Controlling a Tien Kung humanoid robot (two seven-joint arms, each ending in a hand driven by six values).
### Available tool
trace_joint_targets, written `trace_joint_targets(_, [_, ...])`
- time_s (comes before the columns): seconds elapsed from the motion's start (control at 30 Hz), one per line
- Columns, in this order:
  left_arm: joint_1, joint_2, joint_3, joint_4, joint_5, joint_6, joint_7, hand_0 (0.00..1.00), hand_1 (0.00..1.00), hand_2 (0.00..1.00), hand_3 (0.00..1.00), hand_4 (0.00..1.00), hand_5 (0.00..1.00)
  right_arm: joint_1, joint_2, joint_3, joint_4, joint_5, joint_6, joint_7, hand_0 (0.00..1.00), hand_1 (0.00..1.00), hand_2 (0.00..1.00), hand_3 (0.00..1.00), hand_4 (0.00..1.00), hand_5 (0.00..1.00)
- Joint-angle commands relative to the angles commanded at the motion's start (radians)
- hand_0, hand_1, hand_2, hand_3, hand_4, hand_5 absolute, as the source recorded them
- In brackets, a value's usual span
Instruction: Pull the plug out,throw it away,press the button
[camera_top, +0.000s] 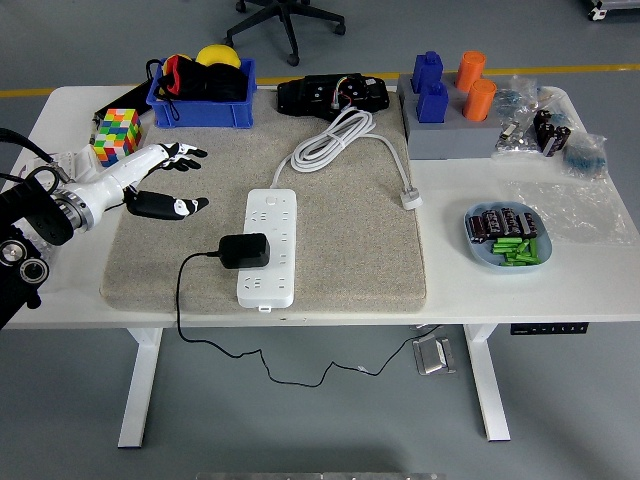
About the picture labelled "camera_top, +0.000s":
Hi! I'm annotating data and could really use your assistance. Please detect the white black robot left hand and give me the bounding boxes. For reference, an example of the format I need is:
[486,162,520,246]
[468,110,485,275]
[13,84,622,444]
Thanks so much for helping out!
[74,141,210,226]

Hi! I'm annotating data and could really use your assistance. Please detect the thin black adapter cord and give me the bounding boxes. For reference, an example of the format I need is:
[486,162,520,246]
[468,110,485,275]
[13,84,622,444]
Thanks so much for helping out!
[172,251,446,389]

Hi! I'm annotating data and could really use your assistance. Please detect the black plug adapter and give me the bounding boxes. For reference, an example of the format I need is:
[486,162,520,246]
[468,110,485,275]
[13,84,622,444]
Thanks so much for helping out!
[218,232,272,270]

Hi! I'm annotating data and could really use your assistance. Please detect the white power strip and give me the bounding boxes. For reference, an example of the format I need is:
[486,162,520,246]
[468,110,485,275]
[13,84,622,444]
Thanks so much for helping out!
[236,187,298,315]

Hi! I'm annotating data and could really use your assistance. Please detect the white power strip cord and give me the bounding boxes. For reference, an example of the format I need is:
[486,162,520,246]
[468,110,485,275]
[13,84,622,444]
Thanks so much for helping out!
[271,108,424,212]

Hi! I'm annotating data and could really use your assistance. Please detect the colourful puzzle cube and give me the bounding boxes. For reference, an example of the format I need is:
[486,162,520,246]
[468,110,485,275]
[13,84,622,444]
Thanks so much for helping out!
[92,107,142,168]

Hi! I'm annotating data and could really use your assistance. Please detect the flat black box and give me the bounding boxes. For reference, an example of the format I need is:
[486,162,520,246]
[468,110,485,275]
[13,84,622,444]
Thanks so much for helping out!
[91,83,151,132]

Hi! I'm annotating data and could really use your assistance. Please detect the blue plastic bin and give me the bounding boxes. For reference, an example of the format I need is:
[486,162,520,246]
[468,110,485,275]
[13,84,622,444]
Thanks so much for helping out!
[145,58,258,130]

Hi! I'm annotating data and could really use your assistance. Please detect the black bag with red trim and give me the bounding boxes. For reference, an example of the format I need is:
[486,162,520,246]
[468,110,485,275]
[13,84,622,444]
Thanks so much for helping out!
[146,53,249,121]

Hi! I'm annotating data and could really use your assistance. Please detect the yellow ball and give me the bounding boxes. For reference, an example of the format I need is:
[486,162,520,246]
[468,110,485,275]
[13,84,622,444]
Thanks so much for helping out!
[195,43,242,69]

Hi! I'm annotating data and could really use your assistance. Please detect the black electronic device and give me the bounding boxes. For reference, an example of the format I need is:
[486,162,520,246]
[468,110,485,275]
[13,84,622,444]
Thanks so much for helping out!
[276,72,391,121]

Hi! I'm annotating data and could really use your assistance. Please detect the white table leg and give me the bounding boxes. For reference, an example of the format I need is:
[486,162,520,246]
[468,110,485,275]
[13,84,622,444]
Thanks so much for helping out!
[117,327,164,449]
[462,323,511,442]

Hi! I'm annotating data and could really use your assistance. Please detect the black office chair base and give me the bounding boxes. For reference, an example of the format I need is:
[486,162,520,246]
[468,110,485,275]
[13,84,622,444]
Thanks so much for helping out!
[223,0,347,67]

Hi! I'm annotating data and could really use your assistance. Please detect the grey-brown mat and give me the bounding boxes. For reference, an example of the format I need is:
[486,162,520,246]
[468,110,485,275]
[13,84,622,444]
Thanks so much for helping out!
[99,89,429,315]

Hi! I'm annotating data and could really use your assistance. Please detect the blue bottle-shaped block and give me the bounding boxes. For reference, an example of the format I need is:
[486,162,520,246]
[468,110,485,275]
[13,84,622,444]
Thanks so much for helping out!
[417,81,450,124]
[411,50,445,95]

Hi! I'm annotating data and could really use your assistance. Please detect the grey block holder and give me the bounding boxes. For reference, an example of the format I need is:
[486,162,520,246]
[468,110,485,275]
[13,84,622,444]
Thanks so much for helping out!
[397,73,504,161]

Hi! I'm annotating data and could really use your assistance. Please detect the orange cylinder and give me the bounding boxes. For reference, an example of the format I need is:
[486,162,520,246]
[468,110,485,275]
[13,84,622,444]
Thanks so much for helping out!
[461,78,497,122]
[454,50,488,92]

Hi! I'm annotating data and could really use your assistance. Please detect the light blue plate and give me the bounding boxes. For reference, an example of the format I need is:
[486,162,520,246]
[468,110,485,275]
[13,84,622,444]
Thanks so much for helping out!
[463,200,553,274]

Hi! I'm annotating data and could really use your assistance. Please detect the clear bag of metal parts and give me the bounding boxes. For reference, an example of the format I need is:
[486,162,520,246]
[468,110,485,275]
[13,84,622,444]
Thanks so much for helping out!
[492,117,541,162]

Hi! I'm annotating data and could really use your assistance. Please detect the clear bag of blue parts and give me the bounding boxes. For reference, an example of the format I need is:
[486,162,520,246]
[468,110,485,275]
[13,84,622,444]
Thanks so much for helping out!
[560,133,609,180]
[492,74,540,119]

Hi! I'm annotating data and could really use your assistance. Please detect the clear bag of black capacitors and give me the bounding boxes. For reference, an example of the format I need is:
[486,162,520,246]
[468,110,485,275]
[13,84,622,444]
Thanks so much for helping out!
[532,108,573,159]

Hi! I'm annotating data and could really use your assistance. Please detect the black table control panel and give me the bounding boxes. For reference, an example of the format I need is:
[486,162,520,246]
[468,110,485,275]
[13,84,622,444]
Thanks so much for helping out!
[509,323,590,336]

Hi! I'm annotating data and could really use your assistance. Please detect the empty clear plastic bag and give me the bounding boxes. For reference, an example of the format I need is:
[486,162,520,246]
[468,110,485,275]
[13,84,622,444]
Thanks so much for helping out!
[502,178,632,246]

